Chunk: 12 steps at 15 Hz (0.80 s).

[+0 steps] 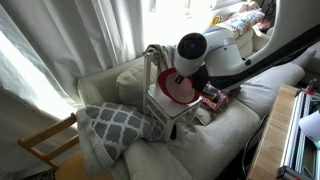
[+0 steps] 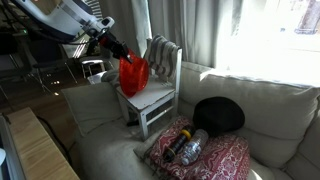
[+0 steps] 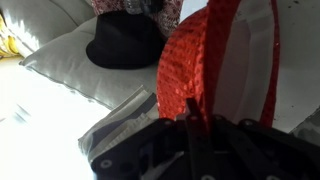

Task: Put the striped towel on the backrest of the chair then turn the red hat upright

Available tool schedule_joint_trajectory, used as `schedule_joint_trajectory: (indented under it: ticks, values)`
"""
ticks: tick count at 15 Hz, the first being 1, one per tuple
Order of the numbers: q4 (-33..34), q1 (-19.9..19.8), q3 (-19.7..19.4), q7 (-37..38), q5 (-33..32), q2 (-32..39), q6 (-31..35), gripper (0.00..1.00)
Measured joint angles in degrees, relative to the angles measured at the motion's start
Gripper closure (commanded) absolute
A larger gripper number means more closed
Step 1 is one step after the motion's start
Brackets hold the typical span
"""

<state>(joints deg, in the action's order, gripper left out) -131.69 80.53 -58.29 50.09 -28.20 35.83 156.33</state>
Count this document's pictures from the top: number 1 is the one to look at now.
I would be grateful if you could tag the blue white striped towel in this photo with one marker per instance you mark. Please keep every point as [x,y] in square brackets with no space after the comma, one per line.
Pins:
[163,53]

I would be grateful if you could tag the white curtain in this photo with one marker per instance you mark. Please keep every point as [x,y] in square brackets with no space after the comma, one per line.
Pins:
[60,50]

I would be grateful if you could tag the cream sofa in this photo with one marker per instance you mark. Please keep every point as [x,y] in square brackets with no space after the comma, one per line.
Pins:
[216,140]

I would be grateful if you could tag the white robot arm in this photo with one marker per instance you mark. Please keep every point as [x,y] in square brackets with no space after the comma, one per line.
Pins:
[226,56]

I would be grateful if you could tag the red bowl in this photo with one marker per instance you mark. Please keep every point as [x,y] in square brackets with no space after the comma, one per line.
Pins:
[180,90]

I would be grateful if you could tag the red white floral cloth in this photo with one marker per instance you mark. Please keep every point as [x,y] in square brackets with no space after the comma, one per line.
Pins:
[220,100]

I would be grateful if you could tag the wooden side table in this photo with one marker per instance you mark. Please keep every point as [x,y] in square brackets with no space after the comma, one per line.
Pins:
[270,140]

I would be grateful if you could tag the dark bottle with yellow label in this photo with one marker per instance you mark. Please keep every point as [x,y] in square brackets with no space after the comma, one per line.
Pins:
[211,95]

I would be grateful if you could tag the red clamp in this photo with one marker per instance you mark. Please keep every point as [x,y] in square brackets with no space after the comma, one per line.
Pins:
[312,87]

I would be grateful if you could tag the grey white lattice pillow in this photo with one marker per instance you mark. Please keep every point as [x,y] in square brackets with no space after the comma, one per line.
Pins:
[113,130]

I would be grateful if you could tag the light wooden chair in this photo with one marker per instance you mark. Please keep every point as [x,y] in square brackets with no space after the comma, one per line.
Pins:
[46,136]

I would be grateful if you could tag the colourful floral pillow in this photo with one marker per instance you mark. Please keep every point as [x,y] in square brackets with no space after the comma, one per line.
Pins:
[240,23]

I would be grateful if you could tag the small white wooden chair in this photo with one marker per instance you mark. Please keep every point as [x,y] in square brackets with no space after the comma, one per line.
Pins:
[166,106]

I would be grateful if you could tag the metal rail bundle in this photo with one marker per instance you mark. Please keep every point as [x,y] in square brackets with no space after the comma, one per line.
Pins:
[293,140]

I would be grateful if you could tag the white lamp shade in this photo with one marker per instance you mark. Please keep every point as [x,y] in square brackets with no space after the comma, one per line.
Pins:
[311,126]

